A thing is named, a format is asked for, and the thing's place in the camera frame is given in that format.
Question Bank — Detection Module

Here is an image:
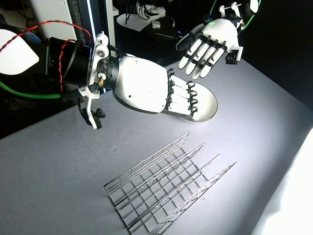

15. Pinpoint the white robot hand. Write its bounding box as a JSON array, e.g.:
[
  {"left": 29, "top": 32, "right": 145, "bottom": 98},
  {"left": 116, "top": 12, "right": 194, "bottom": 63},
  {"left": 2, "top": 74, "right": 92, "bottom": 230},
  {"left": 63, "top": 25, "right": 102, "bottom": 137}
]
[
  {"left": 175, "top": 18, "right": 240, "bottom": 80},
  {"left": 112, "top": 55, "right": 199, "bottom": 121}
]

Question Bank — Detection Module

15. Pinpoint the white round plate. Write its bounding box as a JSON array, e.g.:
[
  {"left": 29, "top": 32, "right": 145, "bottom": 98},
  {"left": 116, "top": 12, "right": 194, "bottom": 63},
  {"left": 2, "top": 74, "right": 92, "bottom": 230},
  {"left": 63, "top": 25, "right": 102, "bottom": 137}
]
[
  {"left": 179, "top": 97, "right": 219, "bottom": 124},
  {"left": 168, "top": 74, "right": 218, "bottom": 121}
]

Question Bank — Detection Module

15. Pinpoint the white skeleton hand model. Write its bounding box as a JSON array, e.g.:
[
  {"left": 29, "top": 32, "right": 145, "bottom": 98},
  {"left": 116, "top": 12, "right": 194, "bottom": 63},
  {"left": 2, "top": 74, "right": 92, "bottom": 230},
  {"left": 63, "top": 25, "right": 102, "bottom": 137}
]
[{"left": 135, "top": 0, "right": 166, "bottom": 21}]

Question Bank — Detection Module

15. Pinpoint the black box with blue light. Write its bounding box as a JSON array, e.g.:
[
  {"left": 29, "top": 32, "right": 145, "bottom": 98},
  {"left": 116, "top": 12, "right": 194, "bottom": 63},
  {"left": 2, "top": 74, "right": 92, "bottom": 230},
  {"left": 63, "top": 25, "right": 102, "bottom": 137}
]
[{"left": 146, "top": 23, "right": 186, "bottom": 41}]

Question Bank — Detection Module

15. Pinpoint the white flat board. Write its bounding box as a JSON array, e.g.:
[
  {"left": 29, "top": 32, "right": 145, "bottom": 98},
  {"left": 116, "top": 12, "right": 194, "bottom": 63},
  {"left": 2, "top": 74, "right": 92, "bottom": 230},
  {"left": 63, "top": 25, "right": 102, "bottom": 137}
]
[{"left": 116, "top": 13, "right": 154, "bottom": 32}]

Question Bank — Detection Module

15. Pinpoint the grey table cloth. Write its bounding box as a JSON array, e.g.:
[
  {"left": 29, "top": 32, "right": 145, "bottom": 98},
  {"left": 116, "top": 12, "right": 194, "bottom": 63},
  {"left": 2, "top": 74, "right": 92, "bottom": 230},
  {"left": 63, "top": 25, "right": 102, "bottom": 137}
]
[{"left": 0, "top": 52, "right": 313, "bottom": 235}]

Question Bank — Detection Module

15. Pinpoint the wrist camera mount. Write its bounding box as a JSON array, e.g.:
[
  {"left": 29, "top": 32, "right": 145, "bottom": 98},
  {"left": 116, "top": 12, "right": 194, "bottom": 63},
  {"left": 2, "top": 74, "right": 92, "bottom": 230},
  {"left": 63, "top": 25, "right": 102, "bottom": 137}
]
[
  {"left": 224, "top": 45, "right": 244, "bottom": 66},
  {"left": 77, "top": 96, "right": 106, "bottom": 130}
]

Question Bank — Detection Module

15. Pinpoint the metal wire dish rack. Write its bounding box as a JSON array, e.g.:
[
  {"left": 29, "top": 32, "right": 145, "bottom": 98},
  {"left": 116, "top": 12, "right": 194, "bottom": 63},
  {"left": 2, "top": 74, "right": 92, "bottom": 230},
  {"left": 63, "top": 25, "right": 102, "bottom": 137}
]
[{"left": 103, "top": 131, "right": 238, "bottom": 235}]

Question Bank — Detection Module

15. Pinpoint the red black twisted cable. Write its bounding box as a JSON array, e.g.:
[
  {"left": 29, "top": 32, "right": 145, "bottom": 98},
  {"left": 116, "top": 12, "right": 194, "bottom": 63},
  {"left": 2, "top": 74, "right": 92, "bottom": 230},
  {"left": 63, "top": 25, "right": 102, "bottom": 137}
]
[{"left": 0, "top": 21, "right": 92, "bottom": 93}]

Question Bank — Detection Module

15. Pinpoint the thick green cable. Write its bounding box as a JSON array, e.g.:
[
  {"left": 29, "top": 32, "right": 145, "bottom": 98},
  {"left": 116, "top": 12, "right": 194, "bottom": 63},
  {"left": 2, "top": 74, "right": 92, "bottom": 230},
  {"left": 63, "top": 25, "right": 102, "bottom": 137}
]
[{"left": 0, "top": 80, "right": 64, "bottom": 100}]

